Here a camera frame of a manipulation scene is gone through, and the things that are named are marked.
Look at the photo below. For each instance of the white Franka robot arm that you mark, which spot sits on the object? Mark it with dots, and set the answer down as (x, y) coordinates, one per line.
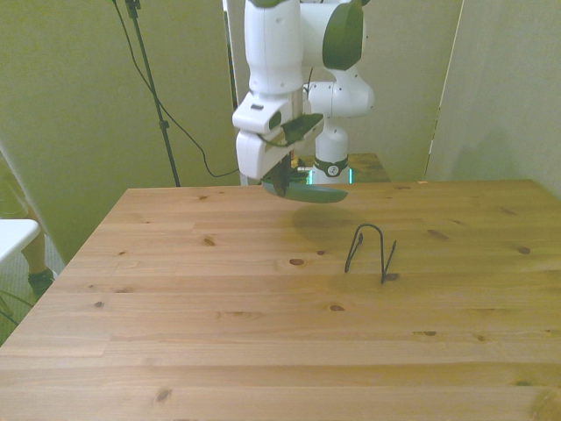
(274, 48)

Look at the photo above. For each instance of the blue round plate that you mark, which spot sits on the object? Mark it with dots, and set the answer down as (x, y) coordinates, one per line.
(317, 194)

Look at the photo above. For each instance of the black tripod stand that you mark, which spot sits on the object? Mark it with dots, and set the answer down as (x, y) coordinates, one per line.
(151, 87)

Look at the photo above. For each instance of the black vertical pole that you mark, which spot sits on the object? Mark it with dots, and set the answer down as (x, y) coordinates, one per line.
(231, 57)

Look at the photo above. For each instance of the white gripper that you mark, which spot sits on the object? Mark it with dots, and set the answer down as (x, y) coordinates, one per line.
(254, 153)

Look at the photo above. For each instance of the white stool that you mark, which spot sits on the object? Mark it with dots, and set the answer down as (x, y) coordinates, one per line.
(15, 239)

